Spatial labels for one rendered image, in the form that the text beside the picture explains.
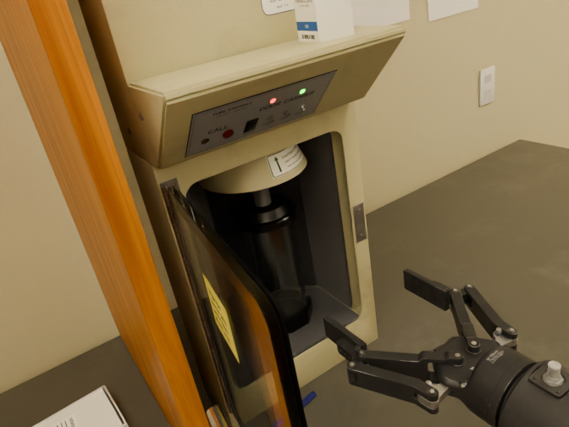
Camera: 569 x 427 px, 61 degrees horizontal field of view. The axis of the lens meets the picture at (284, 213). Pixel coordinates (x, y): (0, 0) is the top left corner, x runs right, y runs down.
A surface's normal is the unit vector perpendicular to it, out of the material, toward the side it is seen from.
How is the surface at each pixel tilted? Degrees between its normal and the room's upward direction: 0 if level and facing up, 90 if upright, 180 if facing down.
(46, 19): 90
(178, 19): 90
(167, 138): 135
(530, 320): 0
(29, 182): 90
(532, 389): 26
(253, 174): 66
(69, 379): 0
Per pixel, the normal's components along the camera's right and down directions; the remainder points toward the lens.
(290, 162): 0.66, -0.22
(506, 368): -0.33, -0.79
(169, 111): 0.50, 0.83
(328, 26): 0.47, 0.33
